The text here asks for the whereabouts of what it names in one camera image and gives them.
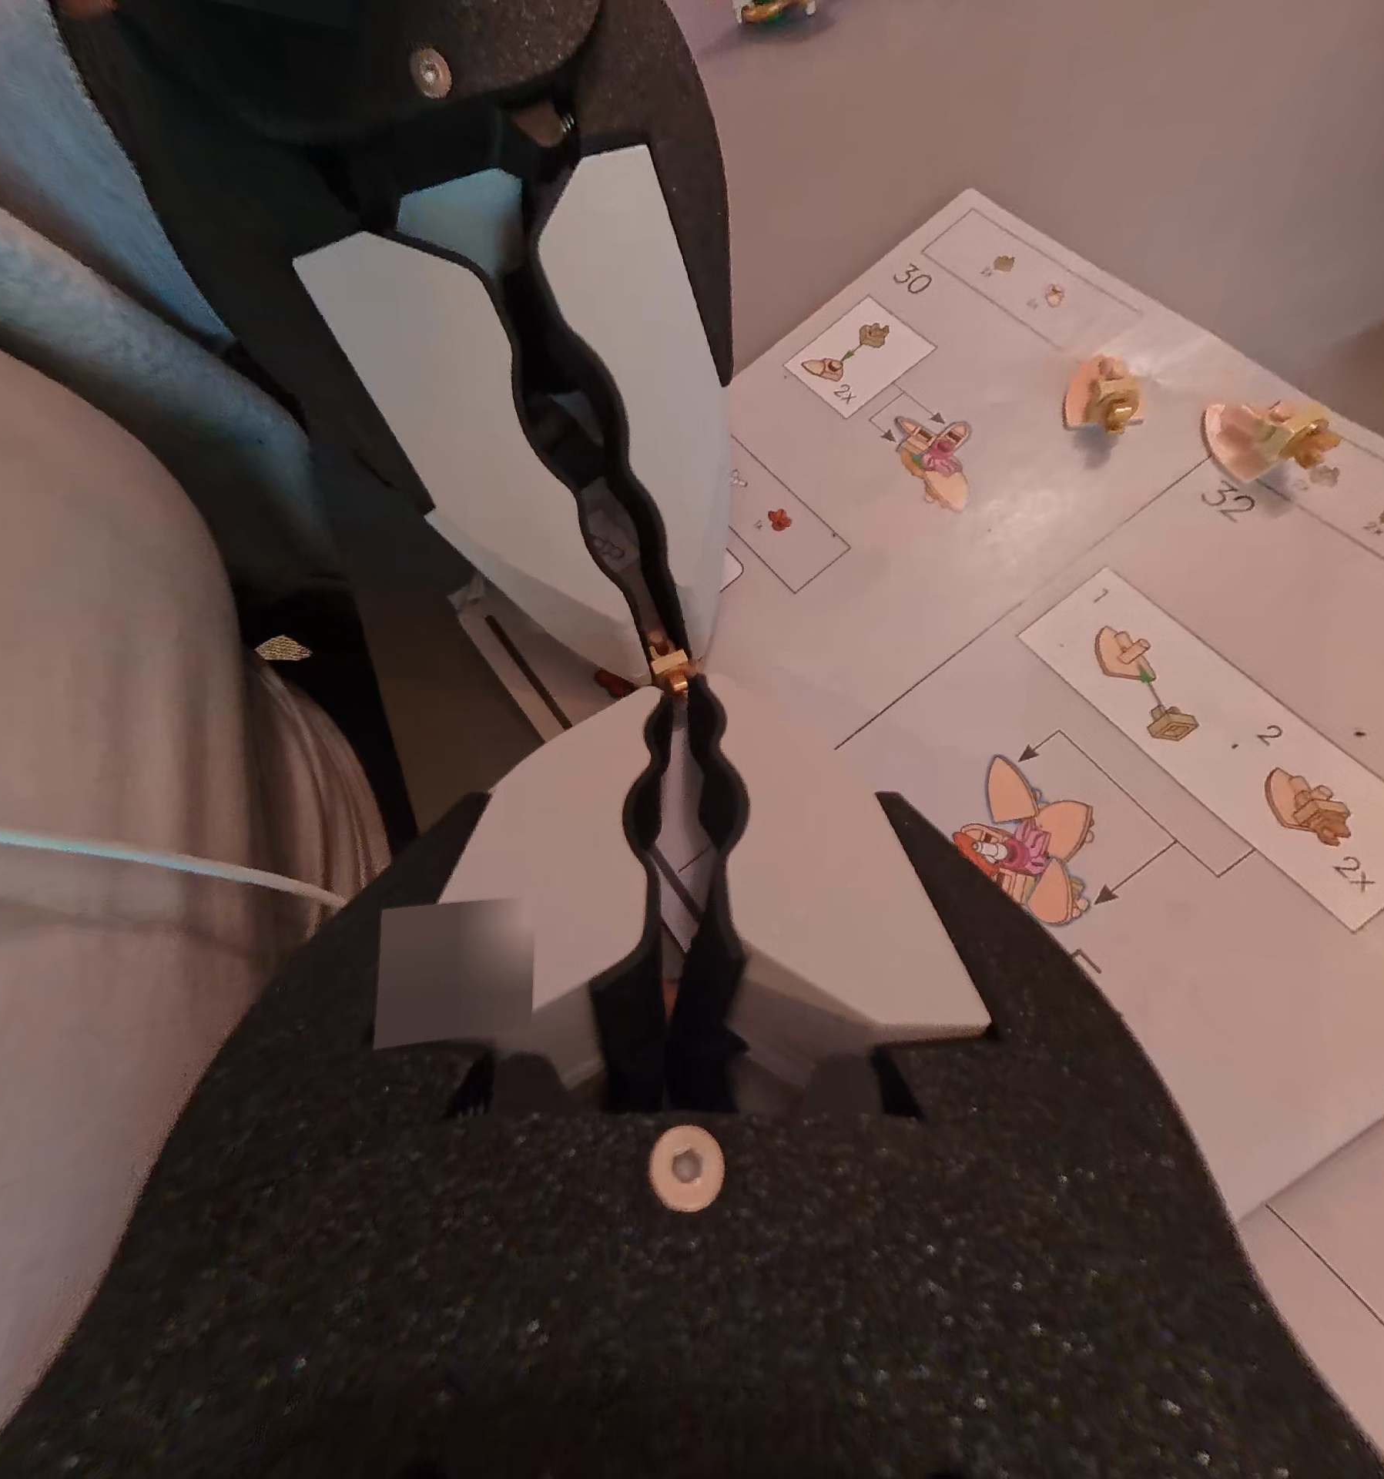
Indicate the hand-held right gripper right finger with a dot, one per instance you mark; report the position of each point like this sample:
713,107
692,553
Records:
830,902

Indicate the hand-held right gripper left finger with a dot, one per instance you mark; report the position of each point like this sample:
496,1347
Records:
552,833

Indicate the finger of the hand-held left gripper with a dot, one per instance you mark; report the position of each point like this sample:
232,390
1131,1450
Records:
436,393
656,347

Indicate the small gold toy brick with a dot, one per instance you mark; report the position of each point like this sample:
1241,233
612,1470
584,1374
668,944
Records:
670,670

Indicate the small red toy piece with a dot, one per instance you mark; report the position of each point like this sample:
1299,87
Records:
612,683

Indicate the person's blue grey clothing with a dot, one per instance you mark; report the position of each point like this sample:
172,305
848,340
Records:
124,347

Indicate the pink flower assembly on table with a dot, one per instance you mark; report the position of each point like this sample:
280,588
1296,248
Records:
777,11

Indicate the toy building instruction booklet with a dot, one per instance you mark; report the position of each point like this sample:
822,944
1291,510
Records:
1107,555

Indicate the peach petal toy assembly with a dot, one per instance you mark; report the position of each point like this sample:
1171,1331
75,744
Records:
1099,393
1267,438

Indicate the person's light trousers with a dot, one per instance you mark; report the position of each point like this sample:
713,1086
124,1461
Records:
91,716

